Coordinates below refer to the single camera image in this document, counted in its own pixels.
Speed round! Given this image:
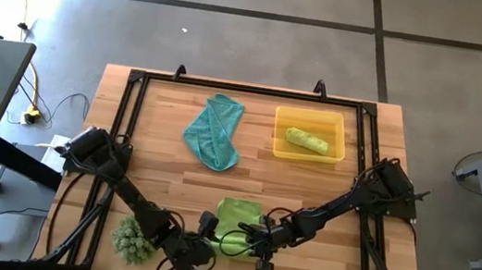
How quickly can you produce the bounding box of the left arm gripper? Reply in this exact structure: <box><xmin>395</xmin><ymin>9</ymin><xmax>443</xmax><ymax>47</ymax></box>
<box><xmin>165</xmin><ymin>206</ymin><xmax>222</xmax><ymax>270</ymax></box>

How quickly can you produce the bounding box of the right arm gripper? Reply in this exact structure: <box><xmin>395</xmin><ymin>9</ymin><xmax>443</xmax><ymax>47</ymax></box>
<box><xmin>230</xmin><ymin>213</ymin><xmax>303</xmax><ymax>270</ymax></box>

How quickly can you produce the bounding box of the green microfiber towel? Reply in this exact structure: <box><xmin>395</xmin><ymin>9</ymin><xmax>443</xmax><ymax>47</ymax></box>
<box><xmin>283</xmin><ymin>125</ymin><xmax>332</xmax><ymax>157</ymax></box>
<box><xmin>205</xmin><ymin>195</ymin><xmax>265</xmax><ymax>263</ymax></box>

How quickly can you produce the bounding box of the teal microfiber towel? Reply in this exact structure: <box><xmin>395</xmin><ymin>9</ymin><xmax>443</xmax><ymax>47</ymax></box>
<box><xmin>179</xmin><ymin>89</ymin><xmax>248</xmax><ymax>175</ymax></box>

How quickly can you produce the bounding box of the yellow plastic basket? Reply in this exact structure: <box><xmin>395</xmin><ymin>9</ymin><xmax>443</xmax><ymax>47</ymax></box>
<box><xmin>269</xmin><ymin>104</ymin><xmax>352</xmax><ymax>167</ymax></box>

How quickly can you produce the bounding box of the green artificial plant ball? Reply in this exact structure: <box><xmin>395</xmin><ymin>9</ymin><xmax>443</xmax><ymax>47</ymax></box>
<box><xmin>105</xmin><ymin>212</ymin><xmax>164</xmax><ymax>269</ymax></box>

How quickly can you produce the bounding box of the black table clamp hook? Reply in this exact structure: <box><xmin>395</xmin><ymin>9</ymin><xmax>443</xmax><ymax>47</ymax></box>
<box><xmin>172</xmin><ymin>63</ymin><xmax>190</xmax><ymax>83</ymax></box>
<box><xmin>311</xmin><ymin>78</ymin><xmax>330</xmax><ymax>102</ymax></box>

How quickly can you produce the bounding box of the black desk leg beam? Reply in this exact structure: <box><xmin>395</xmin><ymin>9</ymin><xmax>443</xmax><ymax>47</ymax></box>
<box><xmin>0</xmin><ymin>134</ymin><xmax>68</xmax><ymax>192</ymax></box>

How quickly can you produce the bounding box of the yellow power plug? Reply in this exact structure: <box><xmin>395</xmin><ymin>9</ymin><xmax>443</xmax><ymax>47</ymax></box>
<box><xmin>21</xmin><ymin>104</ymin><xmax>44</xmax><ymax>126</ymax></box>

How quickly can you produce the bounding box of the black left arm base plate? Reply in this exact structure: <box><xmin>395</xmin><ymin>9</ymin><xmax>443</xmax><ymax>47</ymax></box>
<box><xmin>59</xmin><ymin>133</ymin><xmax>134</xmax><ymax>182</ymax></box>

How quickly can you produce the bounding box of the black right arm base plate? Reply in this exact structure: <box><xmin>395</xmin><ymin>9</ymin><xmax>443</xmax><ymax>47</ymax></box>
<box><xmin>354</xmin><ymin>176</ymin><xmax>422</xmax><ymax>222</ymax></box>

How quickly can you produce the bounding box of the black aluminium table frame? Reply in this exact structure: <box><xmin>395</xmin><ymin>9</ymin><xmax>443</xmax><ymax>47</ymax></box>
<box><xmin>32</xmin><ymin>58</ymin><xmax>450</xmax><ymax>270</ymax></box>

